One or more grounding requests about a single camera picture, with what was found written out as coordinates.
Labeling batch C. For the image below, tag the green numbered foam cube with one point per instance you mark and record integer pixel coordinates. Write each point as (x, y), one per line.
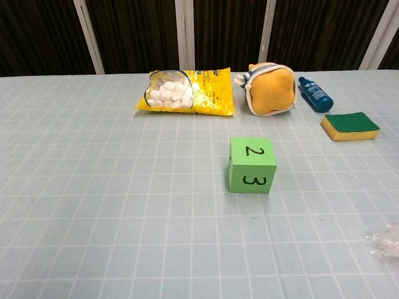
(249, 168)

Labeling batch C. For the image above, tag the yellow marshmallow bag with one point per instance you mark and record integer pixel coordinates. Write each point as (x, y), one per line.
(212, 93)

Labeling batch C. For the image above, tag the yellow plush pouch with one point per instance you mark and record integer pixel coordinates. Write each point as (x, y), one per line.
(272, 90)

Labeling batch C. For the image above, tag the blue plastic bottle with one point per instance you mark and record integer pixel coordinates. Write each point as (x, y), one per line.
(315, 93)

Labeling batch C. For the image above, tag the yellow green scouring sponge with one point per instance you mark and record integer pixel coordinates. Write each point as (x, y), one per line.
(350, 124)

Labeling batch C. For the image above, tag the clear crumpled plastic wrap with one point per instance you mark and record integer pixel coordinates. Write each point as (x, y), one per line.
(386, 244)

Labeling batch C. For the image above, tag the white slotted frame post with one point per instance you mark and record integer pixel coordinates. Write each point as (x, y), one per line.
(267, 31)
(381, 34)
(185, 34)
(88, 35)

